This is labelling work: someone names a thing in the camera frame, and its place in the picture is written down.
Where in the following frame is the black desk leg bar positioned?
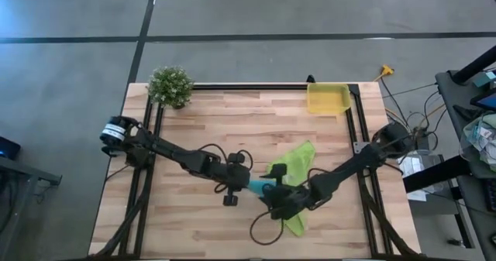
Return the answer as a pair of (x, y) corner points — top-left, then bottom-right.
(402, 160), (473, 194)

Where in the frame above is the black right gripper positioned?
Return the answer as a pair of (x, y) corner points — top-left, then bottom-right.
(258, 163), (313, 222)

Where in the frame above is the clear plastic bag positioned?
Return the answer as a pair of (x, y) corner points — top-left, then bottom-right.
(462, 112), (496, 162)

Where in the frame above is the yellow plastic basket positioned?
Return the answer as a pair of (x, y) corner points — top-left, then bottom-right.
(306, 82), (353, 116)

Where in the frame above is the green potted plant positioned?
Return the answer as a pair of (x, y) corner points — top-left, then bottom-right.
(147, 66), (195, 111)

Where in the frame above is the floor cable bundle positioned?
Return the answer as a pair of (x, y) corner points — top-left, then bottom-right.
(377, 77), (447, 140)

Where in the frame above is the dark electronic device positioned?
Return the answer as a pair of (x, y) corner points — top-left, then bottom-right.
(0, 136), (22, 161)

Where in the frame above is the black aluminium table frame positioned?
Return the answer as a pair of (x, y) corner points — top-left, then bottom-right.
(88, 83), (422, 260)

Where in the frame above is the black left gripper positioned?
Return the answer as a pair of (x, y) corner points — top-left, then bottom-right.
(215, 152), (253, 208)

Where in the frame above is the blue microfiber towel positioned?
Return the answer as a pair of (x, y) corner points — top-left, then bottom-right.
(246, 178), (277, 197)

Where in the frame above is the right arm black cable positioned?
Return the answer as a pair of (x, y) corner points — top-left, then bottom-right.
(249, 167), (334, 247)

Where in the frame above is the dark tablet screen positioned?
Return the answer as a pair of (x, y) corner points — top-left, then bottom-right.
(470, 91), (496, 112)

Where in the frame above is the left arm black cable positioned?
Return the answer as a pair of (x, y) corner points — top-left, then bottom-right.
(197, 143), (255, 194)

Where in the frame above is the grey side desk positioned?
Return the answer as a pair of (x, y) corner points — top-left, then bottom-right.
(435, 70), (496, 261)

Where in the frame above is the grey metal stand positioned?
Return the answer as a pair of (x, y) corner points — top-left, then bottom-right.
(0, 156), (64, 254)

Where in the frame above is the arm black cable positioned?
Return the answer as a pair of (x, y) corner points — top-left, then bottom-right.
(197, 143), (255, 194)
(249, 167), (334, 247)

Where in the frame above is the green microfiber towel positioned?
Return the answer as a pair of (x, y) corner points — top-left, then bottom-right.
(266, 139), (317, 239)

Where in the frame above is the black desk support beam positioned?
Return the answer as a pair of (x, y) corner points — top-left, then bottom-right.
(451, 45), (496, 86)

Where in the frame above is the white paper sheet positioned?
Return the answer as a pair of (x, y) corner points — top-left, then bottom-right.
(398, 154), (431, 203)

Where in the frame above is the small teal box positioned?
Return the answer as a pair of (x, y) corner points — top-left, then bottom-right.
(473, 69), (496, 88)

